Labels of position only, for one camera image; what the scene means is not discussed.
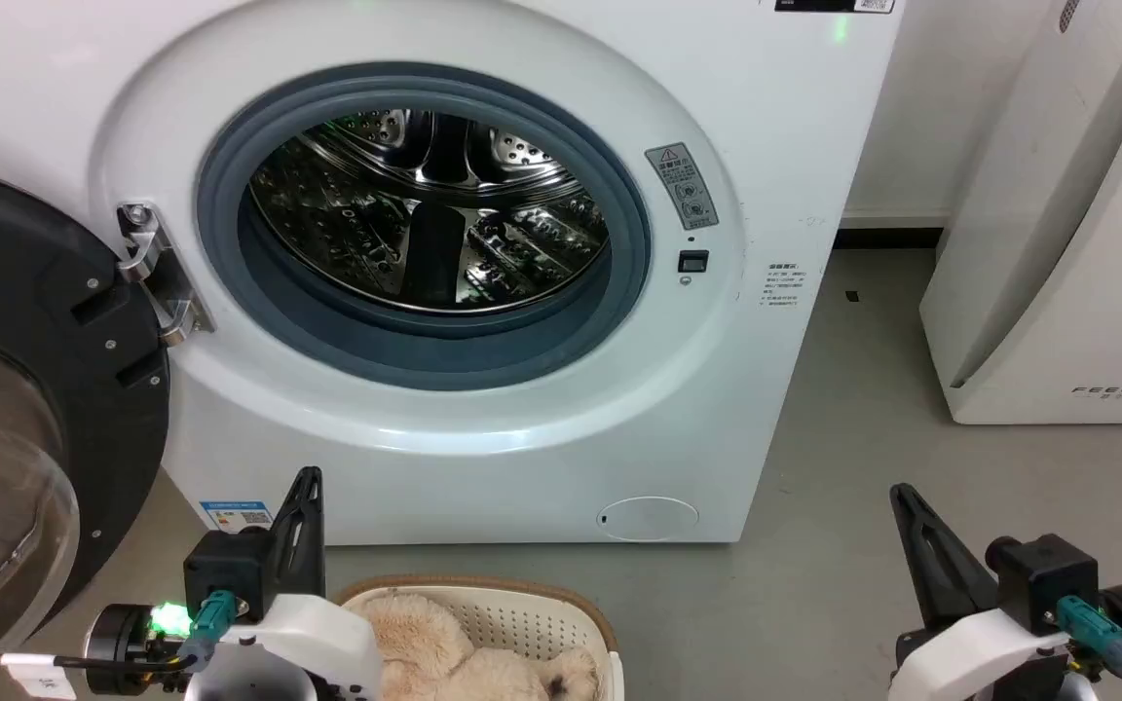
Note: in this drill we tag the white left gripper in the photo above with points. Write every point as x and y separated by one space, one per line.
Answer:
303 647

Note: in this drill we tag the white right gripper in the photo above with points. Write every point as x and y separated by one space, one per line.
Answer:
980 657

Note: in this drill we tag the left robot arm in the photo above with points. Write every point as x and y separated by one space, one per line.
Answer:
118 647

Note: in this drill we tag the beige plush toy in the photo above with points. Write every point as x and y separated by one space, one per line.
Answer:
444 657

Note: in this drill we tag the silver metal door hinge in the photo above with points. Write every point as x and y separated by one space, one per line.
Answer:
160 268

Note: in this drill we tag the washing machine door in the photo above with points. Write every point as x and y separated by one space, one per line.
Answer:
25 389

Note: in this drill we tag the stainless steel washing machine drum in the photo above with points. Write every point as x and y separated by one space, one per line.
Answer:
434 209

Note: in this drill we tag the blue energy label sticker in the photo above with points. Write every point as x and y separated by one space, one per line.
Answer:
236 515

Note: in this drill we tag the white front-load washing machine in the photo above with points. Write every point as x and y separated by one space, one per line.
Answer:
483 467

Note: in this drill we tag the grey rubber door gasket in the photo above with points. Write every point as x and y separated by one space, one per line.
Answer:
327 336

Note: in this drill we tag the white perforated laundry basket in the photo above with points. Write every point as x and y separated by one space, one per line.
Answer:
532 618

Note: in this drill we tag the oval drain filter cover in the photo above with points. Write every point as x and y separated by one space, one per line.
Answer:
648 517

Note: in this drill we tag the white air purifier appliance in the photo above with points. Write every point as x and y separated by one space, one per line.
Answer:
1067 243

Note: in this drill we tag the black door latch socket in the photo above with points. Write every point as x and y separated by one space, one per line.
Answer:
692 261

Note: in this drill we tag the grey warning sticker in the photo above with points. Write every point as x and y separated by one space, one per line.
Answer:
682 185

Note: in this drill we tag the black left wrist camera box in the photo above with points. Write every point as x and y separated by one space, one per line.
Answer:
225 570

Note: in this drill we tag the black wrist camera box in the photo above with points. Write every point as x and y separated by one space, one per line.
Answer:
225 570
1048 574

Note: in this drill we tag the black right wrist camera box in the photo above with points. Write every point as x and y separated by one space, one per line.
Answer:
1048 574

